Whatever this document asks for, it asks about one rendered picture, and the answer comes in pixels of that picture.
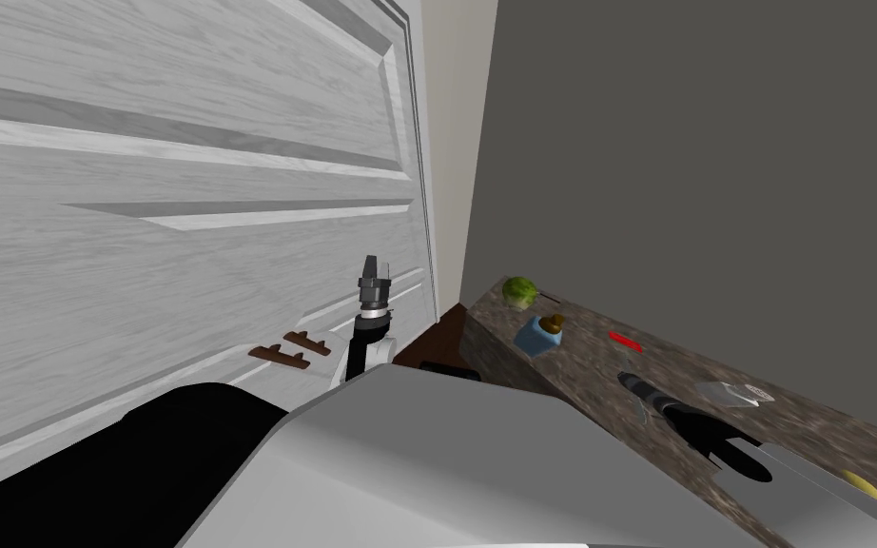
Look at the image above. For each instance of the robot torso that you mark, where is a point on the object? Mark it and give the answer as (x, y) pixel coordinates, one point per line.
(438, 464)

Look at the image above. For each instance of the green round fruit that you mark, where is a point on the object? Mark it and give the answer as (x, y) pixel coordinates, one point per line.
(519, 292)

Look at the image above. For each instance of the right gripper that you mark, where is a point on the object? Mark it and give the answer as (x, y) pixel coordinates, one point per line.
(630, 383)

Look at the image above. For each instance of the red flat utensil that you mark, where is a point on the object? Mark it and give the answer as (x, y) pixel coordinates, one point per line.
(626, 342)

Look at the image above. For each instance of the clear grey glass vessel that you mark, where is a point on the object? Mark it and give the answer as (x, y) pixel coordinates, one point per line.
(735, 393)

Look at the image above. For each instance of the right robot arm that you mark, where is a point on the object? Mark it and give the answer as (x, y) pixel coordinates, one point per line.
(701, 430)

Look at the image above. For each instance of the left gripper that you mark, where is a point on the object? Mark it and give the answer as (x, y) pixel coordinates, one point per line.
(374, 291)

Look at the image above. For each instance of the white panelled door leaf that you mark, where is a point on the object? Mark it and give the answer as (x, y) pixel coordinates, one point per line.
(180, 190)

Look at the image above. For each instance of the yellow banana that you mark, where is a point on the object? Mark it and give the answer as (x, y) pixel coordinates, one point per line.
(865, 485)

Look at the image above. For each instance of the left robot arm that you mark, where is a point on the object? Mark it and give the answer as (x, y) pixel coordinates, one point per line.
(142, 464)

